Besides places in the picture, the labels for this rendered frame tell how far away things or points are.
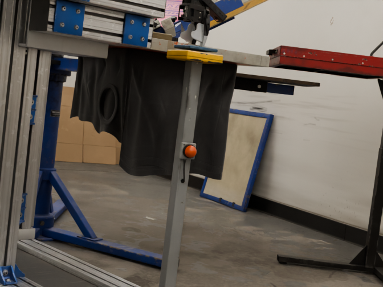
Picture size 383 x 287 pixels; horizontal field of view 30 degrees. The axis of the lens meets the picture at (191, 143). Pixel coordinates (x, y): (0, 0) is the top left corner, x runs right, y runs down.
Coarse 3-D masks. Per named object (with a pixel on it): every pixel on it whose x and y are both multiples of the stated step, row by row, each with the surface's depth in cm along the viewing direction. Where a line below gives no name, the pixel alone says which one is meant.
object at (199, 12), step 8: (184, 0) 239; (192, 0) 237; (200, 0) 239; (184, 8) 242; (192, 8) 235; (200, 8) 237; (208, 8) 239; (184, 16) 240; (192, 16) 236; (200, 16) 238
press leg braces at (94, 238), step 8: (40, 176) 359; (56, 176) 365; (56, 184) 362; (64, 192) 360; (64, 200) 360; (72, 200) 360; (72, 208) 357; (72, 216) 357; (80, 216) 356; (80, 224) 355; (88, 224) 356; (88, 232) 352; (96, 240) 350
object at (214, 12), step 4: (204, 0) 238; (208, 0) 239; (204, 4) 240; (208, 4) 239; (212, 4) 240; (212, 8) 240; (216, 8) 241; (212, 12) 242; (216, 12) 241; (220, 12) 242; (212, 16) 244; (216, 16) 242; (220, 16) 242; (224, 16) 243; (216, 20) 245; (220, 20) 244; (224, 20) 243
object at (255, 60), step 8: (152, 40) 231; (160, 40) 233; (168, 40) 234; (144, 48) 231; (152, 48) 232; (160, 48) 233; (168, 48) 235; (176, 48) 236; (216, 48) 244; (224, 56) 246; (232, 56) 248; (240, 56) 249; (248, 56) 251; (256, 56) 253; (264, 56) 254; (248, 64) 254; (256, 64) 253; (264, 64) 255
